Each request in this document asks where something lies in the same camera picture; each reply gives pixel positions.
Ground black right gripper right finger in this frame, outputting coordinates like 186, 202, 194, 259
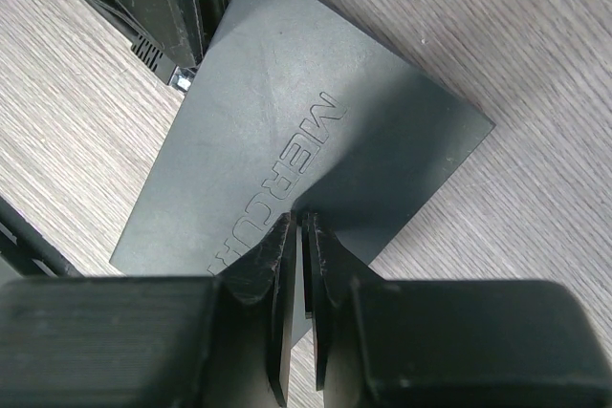
302, 213, 611, 407

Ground black network switch box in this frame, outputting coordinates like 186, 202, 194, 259
108, 0, 496, 345

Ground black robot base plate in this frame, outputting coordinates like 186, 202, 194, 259
1, 198, 82, 277

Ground black ethernet cable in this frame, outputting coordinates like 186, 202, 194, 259
129, 32, 197, 93

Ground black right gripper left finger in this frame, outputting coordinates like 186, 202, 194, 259
1, 213, 296, 407

